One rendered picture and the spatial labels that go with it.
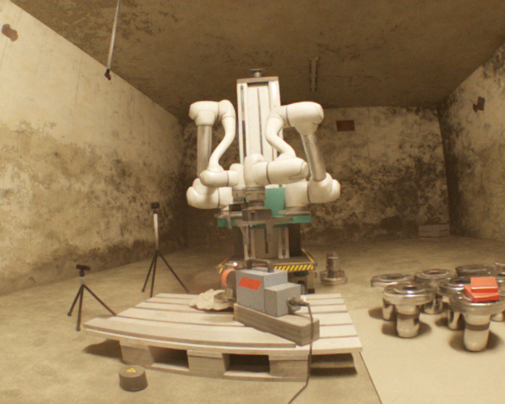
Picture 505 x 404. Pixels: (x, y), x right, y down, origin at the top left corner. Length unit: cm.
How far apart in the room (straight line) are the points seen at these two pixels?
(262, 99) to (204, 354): 197
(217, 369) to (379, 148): 610
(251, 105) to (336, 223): 440
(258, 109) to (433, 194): 526
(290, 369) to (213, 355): 30
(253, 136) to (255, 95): 36
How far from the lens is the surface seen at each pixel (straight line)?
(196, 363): 127
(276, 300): 122
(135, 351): 139
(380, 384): 119
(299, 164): 128
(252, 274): 131
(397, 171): 682
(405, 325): 155
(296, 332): 117
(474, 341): 143
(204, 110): 212
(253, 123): 246
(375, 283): 171
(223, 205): 213
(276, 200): 226
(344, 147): 667
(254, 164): 133
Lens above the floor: 64
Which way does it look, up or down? 3 degrees up
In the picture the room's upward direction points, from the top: 3 degrees counter-clockwise
